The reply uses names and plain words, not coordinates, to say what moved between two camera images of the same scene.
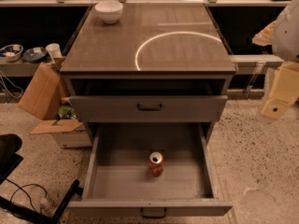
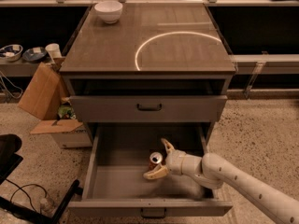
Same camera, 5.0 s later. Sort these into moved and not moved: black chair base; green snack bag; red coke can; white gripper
Moved: white gripper
Not moved: green snack bag; black chair base; red coke can
